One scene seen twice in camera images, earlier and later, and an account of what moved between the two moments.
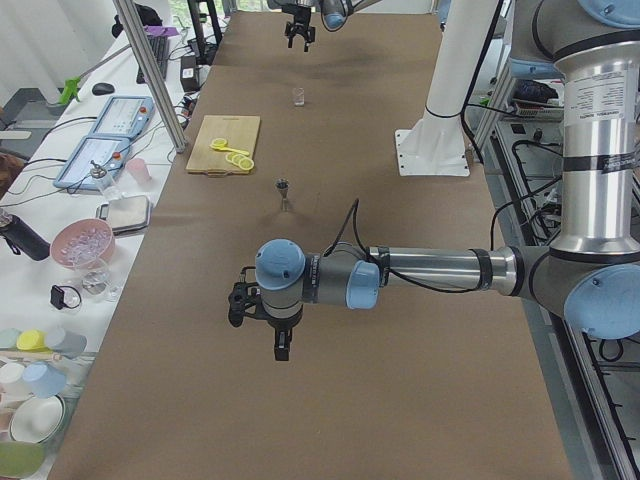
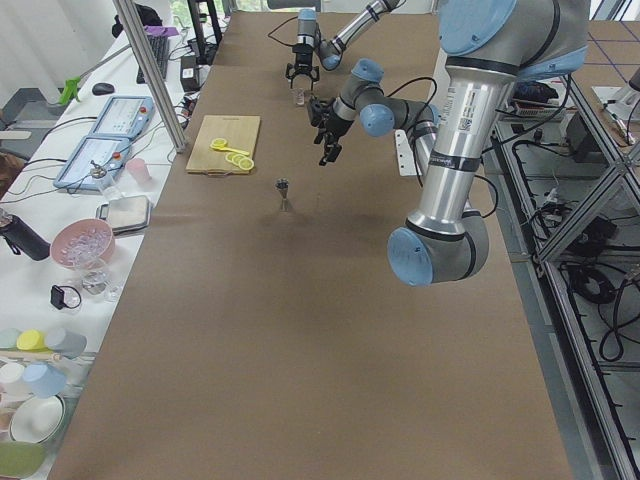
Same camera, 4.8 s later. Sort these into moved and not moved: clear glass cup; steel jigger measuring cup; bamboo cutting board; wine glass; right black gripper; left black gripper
Moved: left black gripper; right black gripper
Not moved: clear glass cup; steel jigger measuring cup; wine glass; bamboo cutting board
